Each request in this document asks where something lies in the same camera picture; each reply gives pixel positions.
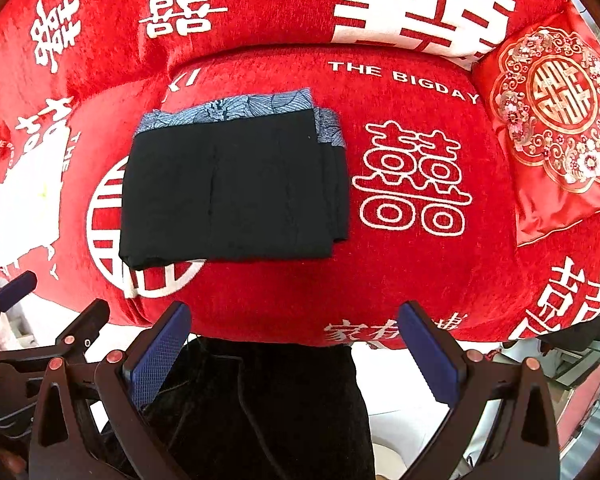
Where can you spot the red embroidered cushion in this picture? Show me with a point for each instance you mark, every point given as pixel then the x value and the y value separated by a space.
pixel 560 95

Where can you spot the person's dark trouser leg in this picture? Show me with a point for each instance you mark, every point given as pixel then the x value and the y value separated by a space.
pixel 280 410

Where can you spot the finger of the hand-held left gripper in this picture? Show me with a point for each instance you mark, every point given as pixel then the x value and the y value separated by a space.
pixel 15 287
pixel 87 317

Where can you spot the red box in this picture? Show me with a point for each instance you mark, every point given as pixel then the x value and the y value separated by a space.
pixel 582 400

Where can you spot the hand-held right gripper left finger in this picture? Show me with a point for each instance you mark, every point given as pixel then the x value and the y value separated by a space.
pixel 157 355

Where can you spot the black pants patterned blue waistband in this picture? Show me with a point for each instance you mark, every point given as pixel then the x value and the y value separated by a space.
pixel 230 185

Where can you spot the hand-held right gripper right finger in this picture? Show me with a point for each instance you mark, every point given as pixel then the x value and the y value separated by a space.
pixel 430 355

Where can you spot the red printed sofa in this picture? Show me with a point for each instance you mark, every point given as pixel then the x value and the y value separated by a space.
pixel 290 25

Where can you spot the white round object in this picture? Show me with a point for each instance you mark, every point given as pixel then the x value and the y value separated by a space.
pixel 387 462

